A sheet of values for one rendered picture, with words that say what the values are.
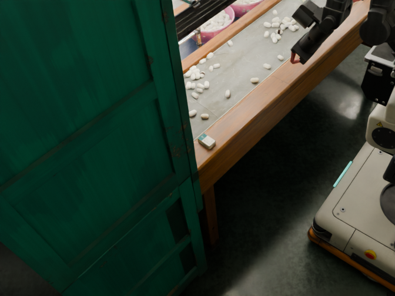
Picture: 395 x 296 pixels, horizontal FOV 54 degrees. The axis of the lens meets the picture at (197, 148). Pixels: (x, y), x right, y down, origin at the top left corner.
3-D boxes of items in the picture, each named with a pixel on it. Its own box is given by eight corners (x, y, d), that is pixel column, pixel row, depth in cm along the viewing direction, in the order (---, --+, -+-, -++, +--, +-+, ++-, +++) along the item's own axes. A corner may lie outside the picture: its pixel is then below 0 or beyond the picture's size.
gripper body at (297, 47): (288, 50, 125) (300, 37, 119) (304, 34, 130) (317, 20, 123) (303, 64, 125) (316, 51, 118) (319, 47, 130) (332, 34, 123)
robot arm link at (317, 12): (336, 23, 108) (350, 8, 112) (306, -5, 109) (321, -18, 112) (313, 48, 119) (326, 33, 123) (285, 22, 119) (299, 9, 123)
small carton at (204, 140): (216, 144, 144) (216, 140, 143) (209, 150, 143) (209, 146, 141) (204, 135, 147) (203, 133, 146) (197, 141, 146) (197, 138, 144)
